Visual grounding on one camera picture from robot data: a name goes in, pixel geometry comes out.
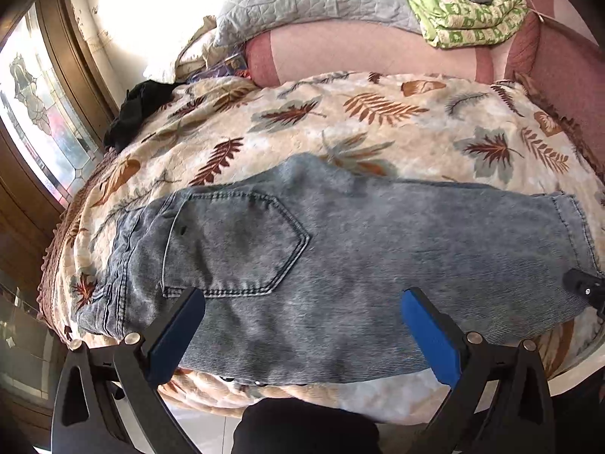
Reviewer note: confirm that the stained glass window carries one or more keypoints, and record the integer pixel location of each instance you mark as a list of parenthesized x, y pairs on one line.
[(40, 118)]

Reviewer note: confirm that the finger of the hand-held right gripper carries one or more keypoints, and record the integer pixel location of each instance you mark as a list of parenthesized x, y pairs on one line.
[(585, 284)]

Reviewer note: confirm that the grey quilted pillow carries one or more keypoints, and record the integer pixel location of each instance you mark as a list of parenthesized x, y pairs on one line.
[(321, 2)]

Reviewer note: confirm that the cream cloth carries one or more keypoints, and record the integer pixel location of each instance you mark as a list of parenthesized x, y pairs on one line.
[(198, 54)]

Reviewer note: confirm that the green patterned folded blanket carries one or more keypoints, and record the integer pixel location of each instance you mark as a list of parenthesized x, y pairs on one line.
[(465, 7)]

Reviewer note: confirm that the black cloth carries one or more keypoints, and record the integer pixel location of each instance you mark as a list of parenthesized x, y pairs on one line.
[(134, 108)]

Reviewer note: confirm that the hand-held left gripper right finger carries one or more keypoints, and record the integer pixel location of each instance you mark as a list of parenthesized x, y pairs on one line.
[(431, 333)]

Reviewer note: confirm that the blue denim pants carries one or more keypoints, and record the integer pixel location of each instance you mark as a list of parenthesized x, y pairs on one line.
[(326, 265)]

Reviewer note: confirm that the person's dark clothing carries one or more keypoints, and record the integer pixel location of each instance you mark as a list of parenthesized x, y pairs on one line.
[(305, 428)]

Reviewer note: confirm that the glass side table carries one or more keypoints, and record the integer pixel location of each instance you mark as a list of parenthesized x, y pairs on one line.
[(23, 340)]

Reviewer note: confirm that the leaf print blanket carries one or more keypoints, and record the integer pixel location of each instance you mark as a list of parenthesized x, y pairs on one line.
[(326, 118)]

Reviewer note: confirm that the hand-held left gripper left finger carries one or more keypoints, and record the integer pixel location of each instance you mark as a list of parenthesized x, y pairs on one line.
[(176, 328)]

